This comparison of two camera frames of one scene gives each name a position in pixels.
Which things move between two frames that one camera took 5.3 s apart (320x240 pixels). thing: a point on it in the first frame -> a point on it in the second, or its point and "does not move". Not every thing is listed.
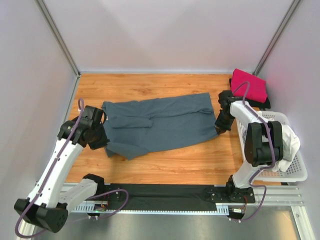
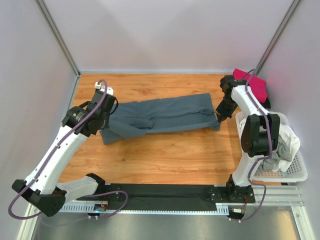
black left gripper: x=101 y=143 -> x=107 y=125
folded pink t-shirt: x=257 y=91 does not move
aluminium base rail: x=271 y=195 does not move
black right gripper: x=221 y=128 -> x=222 y=115
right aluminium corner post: x=276 y=37 does not move
